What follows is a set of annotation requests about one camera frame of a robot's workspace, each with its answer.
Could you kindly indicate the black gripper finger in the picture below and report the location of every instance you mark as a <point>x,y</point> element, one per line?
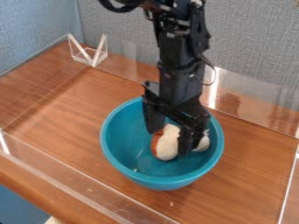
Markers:
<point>193,128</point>
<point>153,118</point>

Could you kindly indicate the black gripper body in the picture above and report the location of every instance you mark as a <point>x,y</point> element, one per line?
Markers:
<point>176,92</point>

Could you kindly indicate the red and white toy mushroom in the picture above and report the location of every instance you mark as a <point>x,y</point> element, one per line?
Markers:
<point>164,142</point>

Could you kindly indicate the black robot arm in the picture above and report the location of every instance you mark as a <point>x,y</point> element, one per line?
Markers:
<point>181,39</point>

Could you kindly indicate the blue plastic bowl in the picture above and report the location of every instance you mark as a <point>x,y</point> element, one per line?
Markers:
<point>125,140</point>

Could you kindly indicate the clear acrylic corner bracket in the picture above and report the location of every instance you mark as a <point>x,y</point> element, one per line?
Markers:
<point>86,55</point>

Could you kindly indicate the clear acrylic barrier wall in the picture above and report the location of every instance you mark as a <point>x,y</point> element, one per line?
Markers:
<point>74,148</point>

